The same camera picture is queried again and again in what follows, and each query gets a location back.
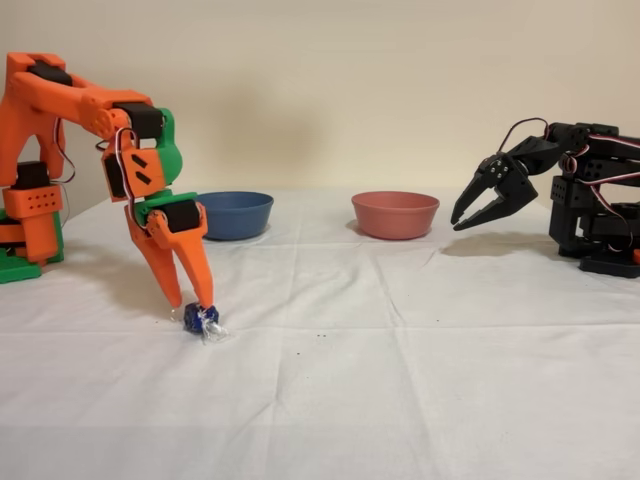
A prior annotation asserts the blue candy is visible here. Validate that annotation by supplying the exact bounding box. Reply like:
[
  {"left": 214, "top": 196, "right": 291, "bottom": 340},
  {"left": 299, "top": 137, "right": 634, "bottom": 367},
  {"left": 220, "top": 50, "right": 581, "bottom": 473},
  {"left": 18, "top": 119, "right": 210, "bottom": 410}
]
[{"left": 168, "top": 301, "right": 232, "bottom": 347}]

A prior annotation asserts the blue bowl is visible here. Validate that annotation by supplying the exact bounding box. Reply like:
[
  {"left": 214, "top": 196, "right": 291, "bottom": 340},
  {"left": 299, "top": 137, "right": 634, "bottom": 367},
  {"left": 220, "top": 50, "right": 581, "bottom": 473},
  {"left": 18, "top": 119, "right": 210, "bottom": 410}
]
[{"left": 195, "top": 191, "right": 275, "bottom": 242}]

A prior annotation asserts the pink bowl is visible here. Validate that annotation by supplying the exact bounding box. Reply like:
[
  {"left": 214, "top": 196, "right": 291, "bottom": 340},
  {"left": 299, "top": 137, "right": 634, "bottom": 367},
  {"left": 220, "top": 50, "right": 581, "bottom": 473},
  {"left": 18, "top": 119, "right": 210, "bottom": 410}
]
[{"left": 350, "top": 191, "right": 441, "bottom": 240}]

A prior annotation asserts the white tablecloth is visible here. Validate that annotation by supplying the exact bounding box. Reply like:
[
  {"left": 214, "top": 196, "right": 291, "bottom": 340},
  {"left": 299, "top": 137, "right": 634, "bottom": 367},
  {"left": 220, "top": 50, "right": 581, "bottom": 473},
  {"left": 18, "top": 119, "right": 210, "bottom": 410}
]
[{"left": 0, "top": 188, "right": 640, "bottom": 480}]

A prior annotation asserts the white red gripper cable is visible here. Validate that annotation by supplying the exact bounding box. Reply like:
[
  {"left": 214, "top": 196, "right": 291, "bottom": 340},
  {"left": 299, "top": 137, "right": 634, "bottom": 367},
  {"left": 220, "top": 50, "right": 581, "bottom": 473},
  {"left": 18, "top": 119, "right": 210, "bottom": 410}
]
[{"left": 113, "top": 127, "right": 140, "bottom": 219}]

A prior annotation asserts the red white cable loop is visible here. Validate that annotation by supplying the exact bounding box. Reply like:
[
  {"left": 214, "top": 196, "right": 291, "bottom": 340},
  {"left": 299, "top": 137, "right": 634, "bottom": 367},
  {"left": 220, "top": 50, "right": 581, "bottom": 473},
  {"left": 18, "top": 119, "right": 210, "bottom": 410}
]
[{"left": 497, "top": 117, "right": 551, "bottom": 154}]

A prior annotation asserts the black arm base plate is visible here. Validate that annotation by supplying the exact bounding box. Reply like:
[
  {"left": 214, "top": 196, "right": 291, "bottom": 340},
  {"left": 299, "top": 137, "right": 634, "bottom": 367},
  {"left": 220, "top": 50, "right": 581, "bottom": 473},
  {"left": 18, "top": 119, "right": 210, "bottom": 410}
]
[{"left": 579, "top": 252, "right": 640, "bottom": 279}]

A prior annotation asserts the thin red arm cable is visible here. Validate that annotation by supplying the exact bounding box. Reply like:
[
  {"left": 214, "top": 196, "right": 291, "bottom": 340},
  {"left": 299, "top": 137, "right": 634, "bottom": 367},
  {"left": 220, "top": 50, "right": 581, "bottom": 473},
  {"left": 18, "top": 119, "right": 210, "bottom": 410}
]
[{"left": 51, "top": 118, "right": 77, "bottom": 185}]

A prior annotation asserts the green arm base plate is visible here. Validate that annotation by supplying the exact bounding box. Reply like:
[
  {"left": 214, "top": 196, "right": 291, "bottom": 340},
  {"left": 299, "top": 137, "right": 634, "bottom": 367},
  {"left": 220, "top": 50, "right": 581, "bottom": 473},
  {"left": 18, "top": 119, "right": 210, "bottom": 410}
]
[{"left": 0, "top": 247, "right": 42, "bottom": 286}]

